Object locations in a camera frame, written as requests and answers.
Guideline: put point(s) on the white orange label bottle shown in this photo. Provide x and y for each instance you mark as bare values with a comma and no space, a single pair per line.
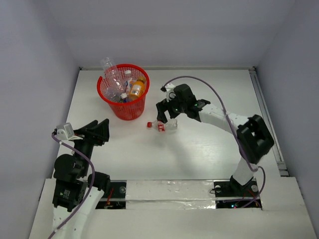
129,80

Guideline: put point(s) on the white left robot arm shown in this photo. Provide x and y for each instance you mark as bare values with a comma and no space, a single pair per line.
78,186

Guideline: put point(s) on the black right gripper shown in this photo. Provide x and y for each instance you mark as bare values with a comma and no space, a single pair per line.
162,106

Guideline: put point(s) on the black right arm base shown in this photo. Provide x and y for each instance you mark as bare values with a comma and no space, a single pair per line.
228,195

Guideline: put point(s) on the large clear plastic bottle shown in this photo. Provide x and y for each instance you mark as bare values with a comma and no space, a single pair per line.
115,80

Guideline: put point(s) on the red mesh plastic bin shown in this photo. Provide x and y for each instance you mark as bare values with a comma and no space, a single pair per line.
131,110

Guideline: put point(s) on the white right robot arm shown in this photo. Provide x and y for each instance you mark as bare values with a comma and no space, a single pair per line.
251,133

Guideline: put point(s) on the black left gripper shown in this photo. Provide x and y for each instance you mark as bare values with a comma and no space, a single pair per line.
92,134

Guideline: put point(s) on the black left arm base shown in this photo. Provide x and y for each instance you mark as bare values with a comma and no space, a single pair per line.
115,198

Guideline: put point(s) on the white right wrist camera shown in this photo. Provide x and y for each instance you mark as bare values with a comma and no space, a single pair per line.
169,90

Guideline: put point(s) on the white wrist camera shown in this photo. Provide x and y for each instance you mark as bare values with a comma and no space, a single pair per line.
66,132
169,90

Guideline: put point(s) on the red label cola bottle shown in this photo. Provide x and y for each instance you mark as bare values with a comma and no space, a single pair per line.
169,127

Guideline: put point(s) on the orange juice bottle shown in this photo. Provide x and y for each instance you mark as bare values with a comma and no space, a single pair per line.
137,88

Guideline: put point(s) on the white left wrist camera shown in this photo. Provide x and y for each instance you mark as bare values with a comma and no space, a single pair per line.
66,132

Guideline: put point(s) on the aluminium rail on right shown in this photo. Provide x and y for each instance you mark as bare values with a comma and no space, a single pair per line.
266,116

